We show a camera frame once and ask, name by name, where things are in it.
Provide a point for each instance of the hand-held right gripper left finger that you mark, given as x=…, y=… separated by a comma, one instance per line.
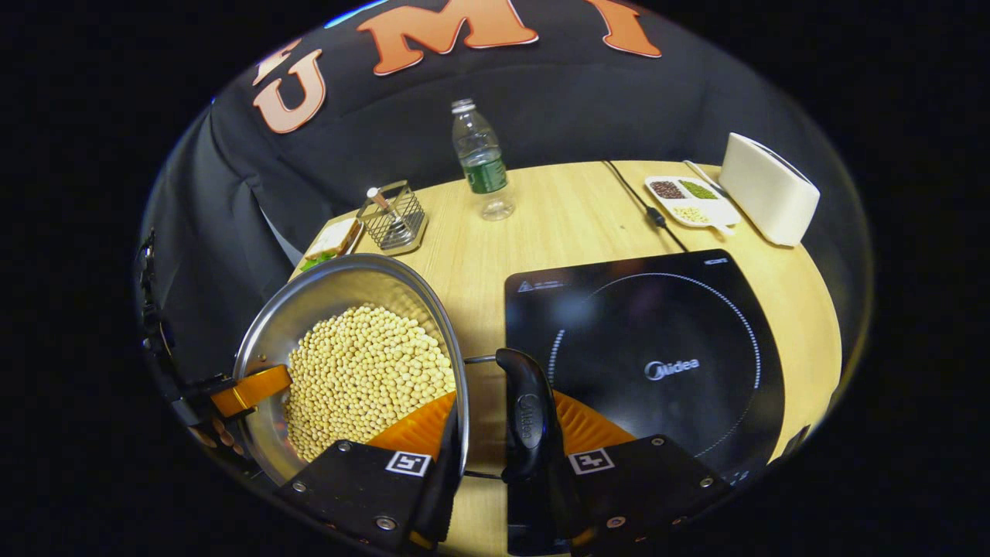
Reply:
x=363, y=487

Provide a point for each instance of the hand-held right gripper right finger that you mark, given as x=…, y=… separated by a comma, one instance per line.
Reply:
x=650, y=487

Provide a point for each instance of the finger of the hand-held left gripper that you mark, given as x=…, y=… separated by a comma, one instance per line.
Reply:
x=251, y=389

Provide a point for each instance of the black induction cooktop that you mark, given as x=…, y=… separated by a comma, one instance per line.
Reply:
x=657, y=325

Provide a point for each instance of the pile of yellow soybeans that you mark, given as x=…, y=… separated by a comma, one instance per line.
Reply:
x=363, y=371

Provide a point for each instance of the packed sandwich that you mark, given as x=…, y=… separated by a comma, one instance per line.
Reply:
x=332, y=241

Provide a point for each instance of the white divided bean dish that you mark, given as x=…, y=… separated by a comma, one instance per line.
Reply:
x=691, y=201

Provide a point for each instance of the white toaster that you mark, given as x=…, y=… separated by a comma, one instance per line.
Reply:
x=766, y=189

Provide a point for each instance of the clear plastic water bottle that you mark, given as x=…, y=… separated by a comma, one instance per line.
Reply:
x=481, y=158

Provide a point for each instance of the black backdrop cloth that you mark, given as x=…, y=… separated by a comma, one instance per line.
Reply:
x=557, y=100

